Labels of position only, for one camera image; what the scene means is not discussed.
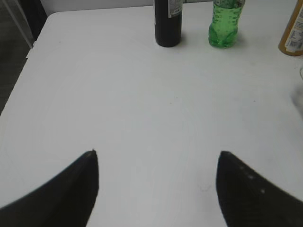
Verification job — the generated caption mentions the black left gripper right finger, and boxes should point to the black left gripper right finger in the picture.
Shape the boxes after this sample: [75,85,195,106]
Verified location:
[216,151,303,227]

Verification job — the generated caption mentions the dark wine bottle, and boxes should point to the dark wine bottle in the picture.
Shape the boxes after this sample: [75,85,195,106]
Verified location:
[153,0,183,47]

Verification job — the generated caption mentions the orange juice bottle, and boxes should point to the orange juice bottle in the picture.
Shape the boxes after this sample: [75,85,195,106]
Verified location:
[278,0,303,56]

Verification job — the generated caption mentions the green soda bottle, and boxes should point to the green soda bottle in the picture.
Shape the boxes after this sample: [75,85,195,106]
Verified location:
[208,0,245,48]

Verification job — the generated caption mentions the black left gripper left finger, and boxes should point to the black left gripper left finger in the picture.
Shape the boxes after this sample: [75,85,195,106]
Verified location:
[0,150,98,227]

